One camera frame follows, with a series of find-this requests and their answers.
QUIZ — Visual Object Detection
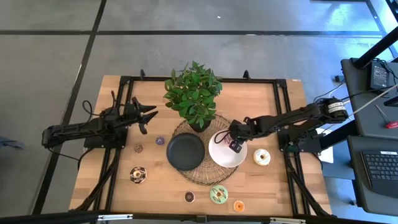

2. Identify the white cable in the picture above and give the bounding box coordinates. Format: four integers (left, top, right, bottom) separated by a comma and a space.
347, 91, 398, 118

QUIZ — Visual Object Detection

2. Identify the round woven straw mat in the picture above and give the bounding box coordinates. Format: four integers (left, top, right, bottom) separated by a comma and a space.
170, 114, 243, 187

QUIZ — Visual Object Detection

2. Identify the silver metal bracket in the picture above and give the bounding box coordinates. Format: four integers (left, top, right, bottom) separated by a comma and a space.
97, 213, 134, 222
269, 217, 307, 224

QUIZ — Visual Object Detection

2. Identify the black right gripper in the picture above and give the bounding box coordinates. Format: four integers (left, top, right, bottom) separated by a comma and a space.
222, 119, 251, 154

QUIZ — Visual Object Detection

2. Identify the dark grey side desk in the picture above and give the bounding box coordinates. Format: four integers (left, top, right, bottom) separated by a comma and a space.
340, 57, 398, 140

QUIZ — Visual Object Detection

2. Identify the large white glazed donut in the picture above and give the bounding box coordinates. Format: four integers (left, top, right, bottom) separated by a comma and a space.
252, 148, 272, 167

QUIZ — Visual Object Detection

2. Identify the black aluminium table frame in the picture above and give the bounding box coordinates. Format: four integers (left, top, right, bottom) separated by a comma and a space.
70, 68, 333, 218

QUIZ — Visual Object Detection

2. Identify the black aluminium crossbar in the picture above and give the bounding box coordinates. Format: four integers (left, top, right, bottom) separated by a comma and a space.
0, 210, 398, 224

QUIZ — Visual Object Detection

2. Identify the black power adapter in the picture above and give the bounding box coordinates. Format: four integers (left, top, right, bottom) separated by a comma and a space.
369, 60, 390, 91

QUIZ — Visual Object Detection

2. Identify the green plant in black pot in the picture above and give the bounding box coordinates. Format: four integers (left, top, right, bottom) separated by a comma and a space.
163, 60, 224, 134

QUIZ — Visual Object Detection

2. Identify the red handled screwdriver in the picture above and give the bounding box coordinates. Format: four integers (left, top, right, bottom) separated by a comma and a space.
374, 104, 398, 129

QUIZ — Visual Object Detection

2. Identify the black round plate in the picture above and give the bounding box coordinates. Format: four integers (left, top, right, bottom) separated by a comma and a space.
165, 132, 206, 172

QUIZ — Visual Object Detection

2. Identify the large green glazed donut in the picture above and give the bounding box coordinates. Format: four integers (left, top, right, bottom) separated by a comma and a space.
209, 185, 229, 205

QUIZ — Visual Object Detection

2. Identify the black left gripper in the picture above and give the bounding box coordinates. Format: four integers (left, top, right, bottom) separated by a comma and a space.
123, 96, 159, 135

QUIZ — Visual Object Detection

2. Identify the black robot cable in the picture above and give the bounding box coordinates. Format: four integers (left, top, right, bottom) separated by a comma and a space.
213, 129, 231, 145
81, 90, 118, 119

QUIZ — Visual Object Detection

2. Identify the white round plate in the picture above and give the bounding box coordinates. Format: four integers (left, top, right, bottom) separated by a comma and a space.
208, 128, 248, 169

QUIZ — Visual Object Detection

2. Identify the black diagonal pole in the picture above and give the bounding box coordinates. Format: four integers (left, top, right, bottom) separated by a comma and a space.
353, 26, 398, 70

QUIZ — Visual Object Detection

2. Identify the black keyboard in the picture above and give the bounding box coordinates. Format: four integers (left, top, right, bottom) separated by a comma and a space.
346, 135, 398, 217

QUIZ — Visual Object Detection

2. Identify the large chocolate drizzled donut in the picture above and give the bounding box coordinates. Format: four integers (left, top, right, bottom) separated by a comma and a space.
129, 166, 147, 184

